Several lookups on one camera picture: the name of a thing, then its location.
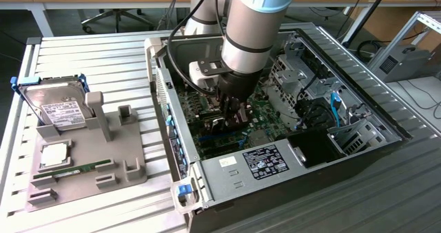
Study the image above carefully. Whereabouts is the black graphics card with fan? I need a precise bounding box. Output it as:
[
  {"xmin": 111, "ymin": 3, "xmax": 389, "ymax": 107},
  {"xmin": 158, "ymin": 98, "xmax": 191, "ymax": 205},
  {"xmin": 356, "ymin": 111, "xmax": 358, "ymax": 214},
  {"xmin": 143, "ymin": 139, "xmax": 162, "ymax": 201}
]
[{"xmin": 203, "ymin": 106, "xmax": 254, "ymax": 139}]

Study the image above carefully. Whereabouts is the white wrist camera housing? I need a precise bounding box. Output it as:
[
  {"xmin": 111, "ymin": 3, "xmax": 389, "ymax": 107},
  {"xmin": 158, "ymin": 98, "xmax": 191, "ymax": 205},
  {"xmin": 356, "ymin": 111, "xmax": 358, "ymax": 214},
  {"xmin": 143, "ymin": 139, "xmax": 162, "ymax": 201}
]
[{"xmin": 188, "ymin": 59, "xmax": 231, "ymax": 89}]

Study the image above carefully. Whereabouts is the silver chipset heatsink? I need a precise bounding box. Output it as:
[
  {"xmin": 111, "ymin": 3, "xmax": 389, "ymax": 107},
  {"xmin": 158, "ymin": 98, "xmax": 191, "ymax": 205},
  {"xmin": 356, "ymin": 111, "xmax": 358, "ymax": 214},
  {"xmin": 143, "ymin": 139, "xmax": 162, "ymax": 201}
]
[{"xmin": 248, "ymin": 130, "xmax": 274, "ymax": 146}]

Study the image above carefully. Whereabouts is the black plastic air shroud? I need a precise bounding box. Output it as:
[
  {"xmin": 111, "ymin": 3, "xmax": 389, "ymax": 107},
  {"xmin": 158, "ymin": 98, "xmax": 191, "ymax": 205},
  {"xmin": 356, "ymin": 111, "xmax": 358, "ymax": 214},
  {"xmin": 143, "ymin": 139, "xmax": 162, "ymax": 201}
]
[{"xmin": 286, "ymin": 128, "xmax": 348, "ymax": 169}]

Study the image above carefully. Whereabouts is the aluminium profile frame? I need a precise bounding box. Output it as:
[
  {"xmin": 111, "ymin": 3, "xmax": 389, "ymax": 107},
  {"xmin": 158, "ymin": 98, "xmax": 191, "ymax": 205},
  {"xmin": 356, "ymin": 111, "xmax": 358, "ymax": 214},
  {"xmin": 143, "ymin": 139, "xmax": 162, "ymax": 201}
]
[{"xmin": 367, "ymin": 10, "xmax": 441, "ymax": 71}]

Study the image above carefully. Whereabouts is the black wire bundle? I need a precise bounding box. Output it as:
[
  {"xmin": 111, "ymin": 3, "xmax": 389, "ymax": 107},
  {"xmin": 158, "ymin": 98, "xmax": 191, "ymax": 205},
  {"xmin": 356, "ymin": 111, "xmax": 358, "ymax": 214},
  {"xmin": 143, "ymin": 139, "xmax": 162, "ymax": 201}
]
[{"xmin": 295, "ymin": 98, "xmax": 338, "ymax": 130}]

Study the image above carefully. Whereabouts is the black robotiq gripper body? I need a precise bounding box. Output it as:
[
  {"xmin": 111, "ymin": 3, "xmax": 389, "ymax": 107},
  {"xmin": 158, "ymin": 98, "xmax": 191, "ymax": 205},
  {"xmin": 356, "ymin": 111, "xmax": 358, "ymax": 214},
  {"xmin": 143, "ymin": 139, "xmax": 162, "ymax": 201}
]
[{"xmin": 216, "ymin": 71, "xmax": 264, "ymax": 102}]

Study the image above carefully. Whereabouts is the grey box with handle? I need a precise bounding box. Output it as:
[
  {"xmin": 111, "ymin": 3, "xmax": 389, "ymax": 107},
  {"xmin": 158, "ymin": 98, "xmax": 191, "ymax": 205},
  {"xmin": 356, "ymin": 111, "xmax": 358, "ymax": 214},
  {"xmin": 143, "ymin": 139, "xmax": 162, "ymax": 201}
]
[{"xmin": 378, "ymin": 46, "xmax": 432, "ymax": 83}]

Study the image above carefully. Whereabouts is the grey power supply with label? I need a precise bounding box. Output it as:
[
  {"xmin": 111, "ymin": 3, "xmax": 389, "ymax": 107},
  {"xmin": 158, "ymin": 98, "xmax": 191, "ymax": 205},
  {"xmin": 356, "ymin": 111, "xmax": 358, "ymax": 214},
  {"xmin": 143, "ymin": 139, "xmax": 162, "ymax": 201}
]
[{"xmin": 196, "ymin": 139, "xmax": 311, "ymax": 204}]

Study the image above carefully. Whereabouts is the hard disk in blue caddy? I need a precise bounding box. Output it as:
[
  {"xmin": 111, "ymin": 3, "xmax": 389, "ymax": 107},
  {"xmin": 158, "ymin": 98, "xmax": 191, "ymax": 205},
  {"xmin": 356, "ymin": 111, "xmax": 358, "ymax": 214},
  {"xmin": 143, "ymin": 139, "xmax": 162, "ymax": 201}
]
[{"xmin": 10, "ymin": 72, "xmax": 96, "ymax": 131}]

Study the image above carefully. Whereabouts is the open black PC case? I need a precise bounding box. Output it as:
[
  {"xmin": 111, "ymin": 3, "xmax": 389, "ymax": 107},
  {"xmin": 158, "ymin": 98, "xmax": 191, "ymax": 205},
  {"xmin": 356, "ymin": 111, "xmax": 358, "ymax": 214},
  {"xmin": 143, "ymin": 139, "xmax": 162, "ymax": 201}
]
[{"xmin": 144, "ymin": 27, "xmax": 413, "ymax": 233}]

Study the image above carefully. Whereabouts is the perforated metal disk bay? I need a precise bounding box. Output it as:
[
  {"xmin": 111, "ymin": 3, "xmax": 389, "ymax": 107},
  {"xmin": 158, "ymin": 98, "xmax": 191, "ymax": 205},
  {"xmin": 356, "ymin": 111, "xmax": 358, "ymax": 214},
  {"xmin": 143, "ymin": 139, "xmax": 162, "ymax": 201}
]
[{"xmin": 268, "ymin": 53, "xmax": 346, "ymax": 107}]

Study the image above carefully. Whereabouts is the office chair base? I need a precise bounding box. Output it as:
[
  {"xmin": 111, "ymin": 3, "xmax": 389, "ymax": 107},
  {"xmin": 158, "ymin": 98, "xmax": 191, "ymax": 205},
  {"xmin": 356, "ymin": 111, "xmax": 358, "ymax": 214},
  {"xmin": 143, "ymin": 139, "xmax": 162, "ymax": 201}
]
[{"xmin": 82, "ymin": 8, "xmax": 156, "ymax": 34}]

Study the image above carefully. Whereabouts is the hanging grey cable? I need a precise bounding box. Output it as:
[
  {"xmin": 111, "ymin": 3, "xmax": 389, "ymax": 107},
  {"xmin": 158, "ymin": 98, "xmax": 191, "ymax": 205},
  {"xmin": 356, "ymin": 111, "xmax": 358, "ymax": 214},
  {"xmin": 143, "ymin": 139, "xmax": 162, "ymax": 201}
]
[{"xmin": 156, "ymin": 0, "xmax": 175, "ymax": 32}]

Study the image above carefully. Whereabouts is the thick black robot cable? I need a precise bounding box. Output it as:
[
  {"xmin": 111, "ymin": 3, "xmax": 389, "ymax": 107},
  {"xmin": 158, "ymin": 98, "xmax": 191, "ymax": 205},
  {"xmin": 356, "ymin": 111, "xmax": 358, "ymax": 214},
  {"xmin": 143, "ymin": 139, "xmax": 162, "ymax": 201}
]
[{"xmin": 167, "ymin": 0, "xmax": 226, "ymax": 96}]

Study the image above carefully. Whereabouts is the green motherboard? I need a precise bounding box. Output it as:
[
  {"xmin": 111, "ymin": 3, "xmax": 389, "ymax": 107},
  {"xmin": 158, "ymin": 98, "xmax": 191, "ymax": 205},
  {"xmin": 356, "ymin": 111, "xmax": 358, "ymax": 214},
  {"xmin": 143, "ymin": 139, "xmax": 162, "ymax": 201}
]
[{"xmin": 175, "ymin": 72, "xmax": 292, "ymax": 161}]

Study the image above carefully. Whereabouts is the grey plastic parts rack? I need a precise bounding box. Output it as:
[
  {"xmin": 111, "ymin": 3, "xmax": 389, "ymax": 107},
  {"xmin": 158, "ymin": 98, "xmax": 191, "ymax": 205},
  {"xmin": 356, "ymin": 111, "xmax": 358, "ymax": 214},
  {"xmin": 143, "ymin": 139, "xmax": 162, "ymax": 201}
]
[{"xmin": 26, "ymin": 90, "xmax": 150, "ymax": 213}]

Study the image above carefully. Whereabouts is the green RAM stick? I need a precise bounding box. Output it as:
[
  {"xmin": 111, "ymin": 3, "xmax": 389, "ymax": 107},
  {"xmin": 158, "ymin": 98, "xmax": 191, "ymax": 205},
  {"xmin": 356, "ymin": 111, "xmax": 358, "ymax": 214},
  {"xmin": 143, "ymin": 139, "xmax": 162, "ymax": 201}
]
[{"xmin": 34, "ymin": 160, "xmax": 114, "ymax": 179}]

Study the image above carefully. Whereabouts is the coiled black cable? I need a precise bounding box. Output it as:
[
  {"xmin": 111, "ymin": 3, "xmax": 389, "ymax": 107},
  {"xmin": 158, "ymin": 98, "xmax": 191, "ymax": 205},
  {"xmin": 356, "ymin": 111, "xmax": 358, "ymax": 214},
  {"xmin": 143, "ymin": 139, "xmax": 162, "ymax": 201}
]
[{"xmin": 356, "ymin": 40, "xmax": 383, "ymax": 61}]

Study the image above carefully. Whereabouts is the blue SATA wire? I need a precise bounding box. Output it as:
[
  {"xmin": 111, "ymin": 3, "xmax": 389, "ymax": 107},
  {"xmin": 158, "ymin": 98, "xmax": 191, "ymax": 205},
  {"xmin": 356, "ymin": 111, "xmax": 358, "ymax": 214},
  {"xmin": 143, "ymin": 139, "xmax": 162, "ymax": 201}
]
[{"xmin": 330, "ymin": 91, "xmax": 346, "ymax": 128}]

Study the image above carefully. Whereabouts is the blue case latch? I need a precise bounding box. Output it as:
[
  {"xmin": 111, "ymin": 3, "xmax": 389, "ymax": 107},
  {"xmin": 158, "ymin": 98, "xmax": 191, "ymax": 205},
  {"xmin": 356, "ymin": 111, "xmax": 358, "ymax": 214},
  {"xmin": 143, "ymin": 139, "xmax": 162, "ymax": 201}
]
[{"xmin": 175, "ymin": 184, "xmax": 192, "ymax": 198}]

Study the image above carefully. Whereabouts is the CPU socket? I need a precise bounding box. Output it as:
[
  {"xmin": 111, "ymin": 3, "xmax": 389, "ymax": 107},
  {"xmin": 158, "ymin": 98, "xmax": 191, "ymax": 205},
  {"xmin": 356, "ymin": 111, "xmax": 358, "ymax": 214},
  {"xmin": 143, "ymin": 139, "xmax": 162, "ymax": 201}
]
[{"xmin": 202, "ymin": 92, "xmax": 222, "ymax": 111}]

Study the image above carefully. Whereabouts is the black stand pole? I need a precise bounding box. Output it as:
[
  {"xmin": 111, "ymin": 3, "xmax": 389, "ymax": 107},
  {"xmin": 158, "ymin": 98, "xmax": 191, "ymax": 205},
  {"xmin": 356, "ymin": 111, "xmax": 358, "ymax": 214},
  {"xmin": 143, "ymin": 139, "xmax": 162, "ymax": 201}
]
[{"xmin": 343, "ymin": 0, "xmax": 395, "ymax": 49}]

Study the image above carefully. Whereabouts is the silver CPU chip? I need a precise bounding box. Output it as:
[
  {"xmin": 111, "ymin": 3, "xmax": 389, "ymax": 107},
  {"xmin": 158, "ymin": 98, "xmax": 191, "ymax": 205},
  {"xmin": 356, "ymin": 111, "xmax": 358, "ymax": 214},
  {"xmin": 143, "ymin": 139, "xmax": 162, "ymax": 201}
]
[{"xmin": 39, "ymin": 143, "xmax": 70, "ymax": 168}]

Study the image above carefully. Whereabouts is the slotted metal disk bay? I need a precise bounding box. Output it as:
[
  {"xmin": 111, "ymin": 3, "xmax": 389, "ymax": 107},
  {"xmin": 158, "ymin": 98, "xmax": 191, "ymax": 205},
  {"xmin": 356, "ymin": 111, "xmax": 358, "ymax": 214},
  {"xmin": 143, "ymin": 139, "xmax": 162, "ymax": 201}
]
[{"xmin": 327, "ymin": 118, "xmax": 383, "ymax": 155}]

